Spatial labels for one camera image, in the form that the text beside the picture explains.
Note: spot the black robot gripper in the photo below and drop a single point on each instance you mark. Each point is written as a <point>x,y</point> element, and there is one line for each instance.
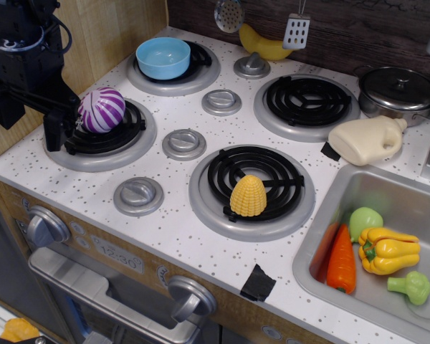
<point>31,62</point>

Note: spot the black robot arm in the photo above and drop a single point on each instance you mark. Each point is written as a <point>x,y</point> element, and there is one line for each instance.
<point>27,13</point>

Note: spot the light blue plastic bowl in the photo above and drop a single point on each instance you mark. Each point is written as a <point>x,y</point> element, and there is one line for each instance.
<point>163,58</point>

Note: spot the yellow toy corn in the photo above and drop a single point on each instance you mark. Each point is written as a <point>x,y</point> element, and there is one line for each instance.
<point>249,197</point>

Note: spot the purple white striped ball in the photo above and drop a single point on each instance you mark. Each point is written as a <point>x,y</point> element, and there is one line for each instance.
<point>102,110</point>

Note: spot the front left black burner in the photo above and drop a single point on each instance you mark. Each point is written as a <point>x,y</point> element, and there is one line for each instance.
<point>124,144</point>

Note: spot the black burner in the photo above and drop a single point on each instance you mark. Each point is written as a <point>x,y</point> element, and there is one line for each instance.
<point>124,144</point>
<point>203,70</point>
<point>304,108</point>
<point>289,190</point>

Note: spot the left silver oven dial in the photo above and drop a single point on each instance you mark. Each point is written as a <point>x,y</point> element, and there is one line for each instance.
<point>45,227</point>

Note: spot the silver oven dial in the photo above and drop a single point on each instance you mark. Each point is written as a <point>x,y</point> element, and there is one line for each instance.
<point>45,227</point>
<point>191,298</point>

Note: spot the silver stove knob front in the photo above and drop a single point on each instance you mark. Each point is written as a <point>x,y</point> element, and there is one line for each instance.
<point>138,196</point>

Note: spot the silver stove knob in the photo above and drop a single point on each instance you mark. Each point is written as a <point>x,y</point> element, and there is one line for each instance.
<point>184,145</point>
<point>221,102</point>
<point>252,67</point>
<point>138,196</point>

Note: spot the silver stove knob centre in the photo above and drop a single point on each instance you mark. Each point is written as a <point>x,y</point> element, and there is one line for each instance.
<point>184,145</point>

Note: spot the back left black burner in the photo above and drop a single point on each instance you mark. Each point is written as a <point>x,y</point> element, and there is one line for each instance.
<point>203,70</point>

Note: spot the silver stove knob upper middle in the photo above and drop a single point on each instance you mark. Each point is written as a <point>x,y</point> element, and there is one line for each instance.
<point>221,102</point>

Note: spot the silver stove knob back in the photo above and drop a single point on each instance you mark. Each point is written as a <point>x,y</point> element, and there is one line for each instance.
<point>252,67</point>

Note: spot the silver slotted spoon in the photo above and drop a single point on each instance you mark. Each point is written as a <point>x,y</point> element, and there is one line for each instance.
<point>229,15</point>

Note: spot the yellow toy on floor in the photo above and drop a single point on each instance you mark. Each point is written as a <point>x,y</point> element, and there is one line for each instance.
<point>19,329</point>

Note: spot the right silver oven dial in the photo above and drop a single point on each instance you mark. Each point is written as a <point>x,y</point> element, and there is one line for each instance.
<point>191,298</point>

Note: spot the yellow toy banana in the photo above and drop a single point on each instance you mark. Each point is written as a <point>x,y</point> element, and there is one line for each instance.
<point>267,49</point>

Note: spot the front right black burner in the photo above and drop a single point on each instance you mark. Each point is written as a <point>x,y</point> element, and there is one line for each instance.
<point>289,190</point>

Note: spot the back right black burner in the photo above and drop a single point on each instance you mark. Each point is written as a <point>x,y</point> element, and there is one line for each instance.
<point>304,108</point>

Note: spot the silver slotted spatula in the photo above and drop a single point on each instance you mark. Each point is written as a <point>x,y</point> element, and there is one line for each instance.
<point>297,29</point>

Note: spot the black tape piece front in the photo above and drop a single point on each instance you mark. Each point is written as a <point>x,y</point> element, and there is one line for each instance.
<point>258,285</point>

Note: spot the black tape piece by jug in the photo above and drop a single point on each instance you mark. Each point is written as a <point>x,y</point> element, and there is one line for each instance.
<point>329,152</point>

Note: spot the cream toy jug bottle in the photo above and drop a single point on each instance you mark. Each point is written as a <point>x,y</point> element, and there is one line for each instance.
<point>364,141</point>

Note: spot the orange toy carrot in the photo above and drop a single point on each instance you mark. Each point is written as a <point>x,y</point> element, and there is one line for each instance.
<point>341,271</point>

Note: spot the light green toy pear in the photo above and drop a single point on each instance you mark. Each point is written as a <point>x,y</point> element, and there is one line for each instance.
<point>363,218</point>

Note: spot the silver sink basin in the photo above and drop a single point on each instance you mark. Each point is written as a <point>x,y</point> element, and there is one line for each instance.
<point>404,205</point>

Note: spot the steel pot with lid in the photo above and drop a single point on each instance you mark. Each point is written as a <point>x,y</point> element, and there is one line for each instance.
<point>394,92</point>

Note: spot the yellow toy bell pepper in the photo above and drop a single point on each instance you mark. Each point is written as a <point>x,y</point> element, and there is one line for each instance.
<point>383,251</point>

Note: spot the green toy broccoli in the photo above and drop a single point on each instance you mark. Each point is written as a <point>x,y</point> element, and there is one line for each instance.
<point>415,285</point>

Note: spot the silver oven door handle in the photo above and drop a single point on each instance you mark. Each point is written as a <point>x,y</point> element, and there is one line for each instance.
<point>99,317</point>

